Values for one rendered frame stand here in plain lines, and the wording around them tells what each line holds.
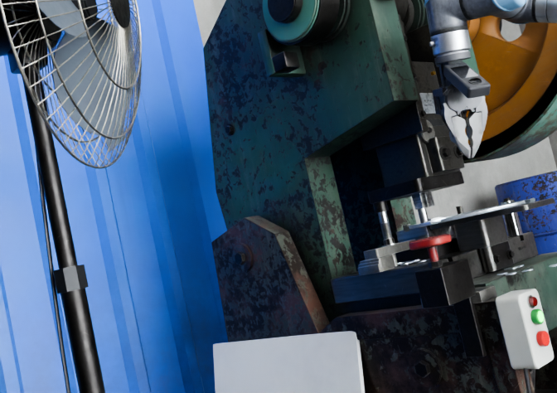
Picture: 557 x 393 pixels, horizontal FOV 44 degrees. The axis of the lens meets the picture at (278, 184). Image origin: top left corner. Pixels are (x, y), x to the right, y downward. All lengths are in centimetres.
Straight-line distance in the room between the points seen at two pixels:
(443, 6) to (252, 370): 100
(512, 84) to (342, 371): 92
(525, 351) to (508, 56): 94
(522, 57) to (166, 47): 139
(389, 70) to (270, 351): 75
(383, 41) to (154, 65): 134
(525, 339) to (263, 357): 71
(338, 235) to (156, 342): 98
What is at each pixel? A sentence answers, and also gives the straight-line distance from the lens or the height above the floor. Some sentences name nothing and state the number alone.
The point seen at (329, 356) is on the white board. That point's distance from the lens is 163.
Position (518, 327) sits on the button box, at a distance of 133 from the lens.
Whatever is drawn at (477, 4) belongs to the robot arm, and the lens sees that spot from 140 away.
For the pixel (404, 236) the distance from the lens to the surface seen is 168.
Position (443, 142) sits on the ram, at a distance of 165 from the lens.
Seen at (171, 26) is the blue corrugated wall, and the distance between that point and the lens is 280.
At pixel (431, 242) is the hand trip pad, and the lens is 129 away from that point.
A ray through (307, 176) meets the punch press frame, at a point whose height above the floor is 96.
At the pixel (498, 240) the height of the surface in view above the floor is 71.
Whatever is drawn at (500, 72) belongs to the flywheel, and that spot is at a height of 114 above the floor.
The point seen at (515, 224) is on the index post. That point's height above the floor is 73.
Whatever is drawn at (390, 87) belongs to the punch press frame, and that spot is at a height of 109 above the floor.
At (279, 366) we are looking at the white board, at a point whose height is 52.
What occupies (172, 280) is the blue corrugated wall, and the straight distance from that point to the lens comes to 250.
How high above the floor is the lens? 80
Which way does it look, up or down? 5 degrees up
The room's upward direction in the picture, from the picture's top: 13 degrees counter-clockwise
